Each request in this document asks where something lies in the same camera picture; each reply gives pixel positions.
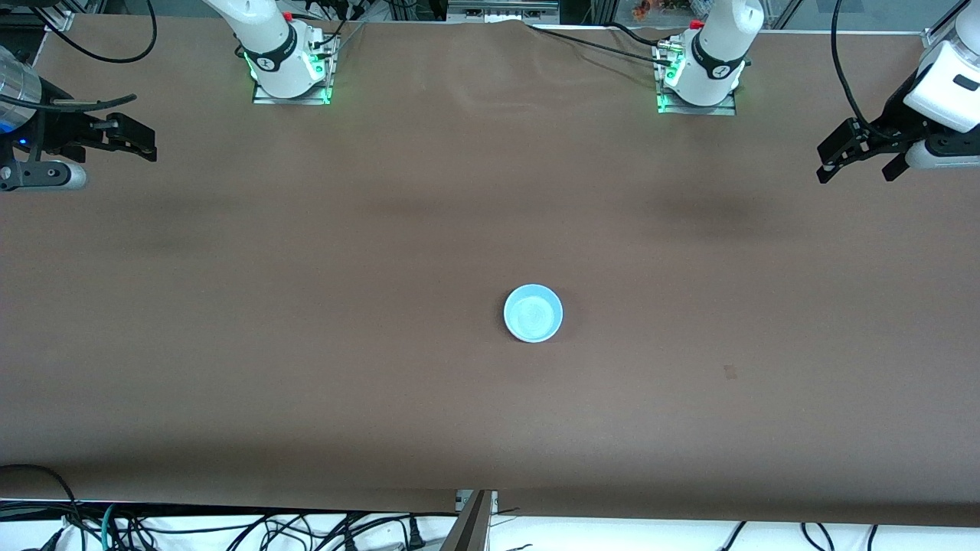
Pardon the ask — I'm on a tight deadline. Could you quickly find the light blue bowl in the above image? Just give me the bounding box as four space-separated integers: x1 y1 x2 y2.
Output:
503 283 564 344

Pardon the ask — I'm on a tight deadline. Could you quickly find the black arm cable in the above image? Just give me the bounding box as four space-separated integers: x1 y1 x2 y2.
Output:
27 0 159 113
831 0 893 142

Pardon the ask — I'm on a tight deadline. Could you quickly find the brown table cover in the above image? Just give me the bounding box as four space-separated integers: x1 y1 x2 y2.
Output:
0 14 980 529

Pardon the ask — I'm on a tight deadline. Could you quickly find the small metal bracket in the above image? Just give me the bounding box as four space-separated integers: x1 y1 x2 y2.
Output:
455 489 500 514

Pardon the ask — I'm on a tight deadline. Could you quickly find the aluminium frame rail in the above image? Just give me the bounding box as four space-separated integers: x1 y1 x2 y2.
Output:
446 0 561 22

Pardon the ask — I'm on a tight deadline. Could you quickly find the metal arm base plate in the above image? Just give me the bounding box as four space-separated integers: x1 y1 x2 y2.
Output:
251 34 338 106
655 38 747 117

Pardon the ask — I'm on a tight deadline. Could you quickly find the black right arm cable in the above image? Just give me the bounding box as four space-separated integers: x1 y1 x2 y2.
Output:
27 0 159 113

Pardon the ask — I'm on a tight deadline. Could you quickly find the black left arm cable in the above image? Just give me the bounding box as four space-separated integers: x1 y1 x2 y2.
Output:
831 0 893 142

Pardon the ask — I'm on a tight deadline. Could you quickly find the orange background object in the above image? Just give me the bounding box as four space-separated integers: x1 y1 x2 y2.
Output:
632 0 694 18

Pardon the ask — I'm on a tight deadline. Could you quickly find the dark brown wooden beam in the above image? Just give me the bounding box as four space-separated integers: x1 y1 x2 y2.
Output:
439 490 495 551

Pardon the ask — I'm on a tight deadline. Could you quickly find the black cable on table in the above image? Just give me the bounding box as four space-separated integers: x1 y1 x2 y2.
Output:
524 23 678 68

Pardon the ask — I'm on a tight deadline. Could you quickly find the black floor cable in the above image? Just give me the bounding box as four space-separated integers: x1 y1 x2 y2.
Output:
0 463 85 551

